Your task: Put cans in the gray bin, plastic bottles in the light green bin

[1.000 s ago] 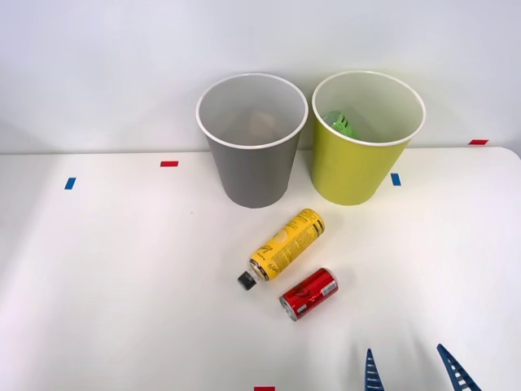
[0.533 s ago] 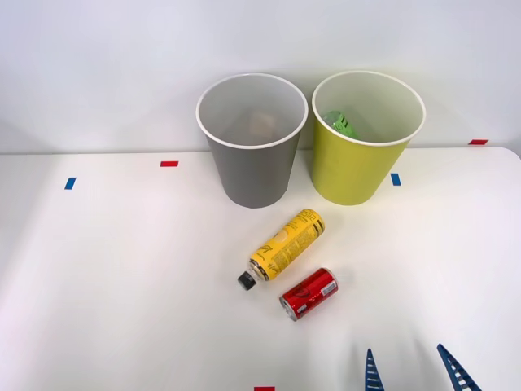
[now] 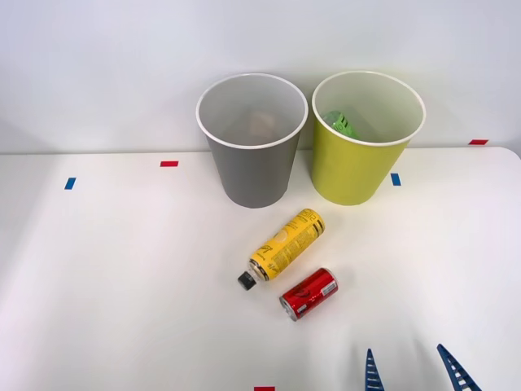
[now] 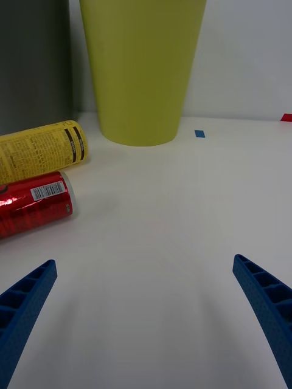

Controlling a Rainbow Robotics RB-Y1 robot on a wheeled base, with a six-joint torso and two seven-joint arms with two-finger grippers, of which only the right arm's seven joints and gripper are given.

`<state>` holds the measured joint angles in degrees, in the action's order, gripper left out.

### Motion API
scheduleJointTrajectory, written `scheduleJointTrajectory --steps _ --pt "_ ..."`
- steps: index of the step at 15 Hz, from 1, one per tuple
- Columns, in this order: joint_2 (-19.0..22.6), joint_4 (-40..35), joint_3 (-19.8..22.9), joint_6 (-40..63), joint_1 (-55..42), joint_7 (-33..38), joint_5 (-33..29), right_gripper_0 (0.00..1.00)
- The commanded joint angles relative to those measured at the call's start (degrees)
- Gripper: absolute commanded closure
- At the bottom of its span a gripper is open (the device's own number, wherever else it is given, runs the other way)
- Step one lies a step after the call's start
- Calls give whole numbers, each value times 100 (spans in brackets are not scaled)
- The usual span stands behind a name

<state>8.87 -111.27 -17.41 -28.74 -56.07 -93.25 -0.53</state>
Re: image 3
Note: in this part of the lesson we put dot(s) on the yellow-green plastic bin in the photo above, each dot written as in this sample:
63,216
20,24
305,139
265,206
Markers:
352,171

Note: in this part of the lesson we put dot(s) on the red drink can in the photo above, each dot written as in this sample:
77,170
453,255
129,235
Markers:
309,294

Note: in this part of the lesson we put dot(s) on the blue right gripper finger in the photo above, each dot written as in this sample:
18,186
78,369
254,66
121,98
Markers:
458,370
371,372

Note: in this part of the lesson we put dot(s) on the yellow bottle with black cap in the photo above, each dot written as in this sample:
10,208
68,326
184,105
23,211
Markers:
285,250

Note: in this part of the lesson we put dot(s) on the green plastic bottle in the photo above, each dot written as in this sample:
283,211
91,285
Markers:
341,124

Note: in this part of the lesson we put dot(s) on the grey plastic bin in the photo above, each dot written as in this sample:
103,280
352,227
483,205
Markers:
254,175

